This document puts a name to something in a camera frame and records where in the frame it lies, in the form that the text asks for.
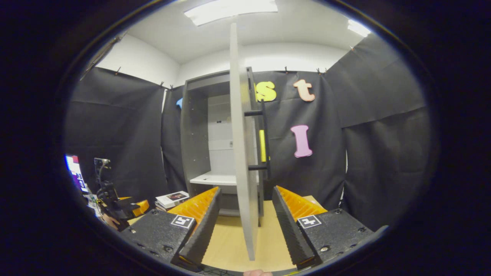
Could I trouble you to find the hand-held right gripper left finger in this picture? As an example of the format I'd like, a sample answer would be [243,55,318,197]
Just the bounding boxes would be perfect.
[122,186,222,269]

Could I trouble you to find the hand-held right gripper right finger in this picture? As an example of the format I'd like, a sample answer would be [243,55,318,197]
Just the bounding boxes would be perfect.
[271,186,373,269]

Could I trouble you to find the grey cabinet door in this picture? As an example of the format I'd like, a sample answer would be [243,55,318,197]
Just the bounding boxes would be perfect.
[229,23,261,261]

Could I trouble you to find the black cabinet door handle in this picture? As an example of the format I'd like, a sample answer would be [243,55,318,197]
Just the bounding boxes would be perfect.
[244,109,271,181]

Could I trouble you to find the grey cabinet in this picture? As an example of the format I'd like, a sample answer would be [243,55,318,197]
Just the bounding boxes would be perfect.
[180,67,269,227]

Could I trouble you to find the dark book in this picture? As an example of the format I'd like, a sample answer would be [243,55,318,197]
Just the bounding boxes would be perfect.
[155,201,190,212]

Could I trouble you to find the computer monitor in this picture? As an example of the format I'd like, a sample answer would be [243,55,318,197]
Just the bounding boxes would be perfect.
[65,154,90,194]

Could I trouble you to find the black backdrop cloth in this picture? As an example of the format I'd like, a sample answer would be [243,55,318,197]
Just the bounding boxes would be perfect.
[65,34,432,230]

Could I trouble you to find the ceiling light panel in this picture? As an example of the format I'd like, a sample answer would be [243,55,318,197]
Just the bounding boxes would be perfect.
[347,19,372,37]
[183,0,278,26]

